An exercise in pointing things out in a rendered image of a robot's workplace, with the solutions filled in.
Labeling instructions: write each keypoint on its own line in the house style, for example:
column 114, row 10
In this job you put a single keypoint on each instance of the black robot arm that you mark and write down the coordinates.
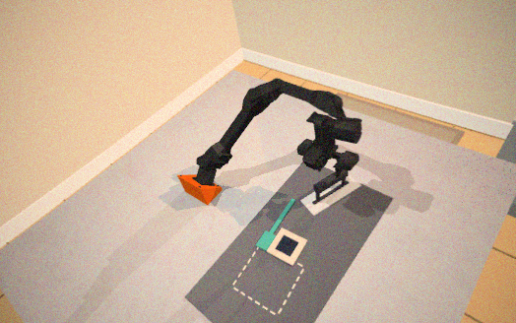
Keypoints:
column 257, row 100

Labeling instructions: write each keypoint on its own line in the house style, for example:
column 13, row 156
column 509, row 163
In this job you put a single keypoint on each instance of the tan square tile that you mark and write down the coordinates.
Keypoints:
column 286, row 246

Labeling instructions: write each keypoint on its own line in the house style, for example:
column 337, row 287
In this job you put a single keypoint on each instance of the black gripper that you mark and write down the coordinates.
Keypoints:
column 345, row 161

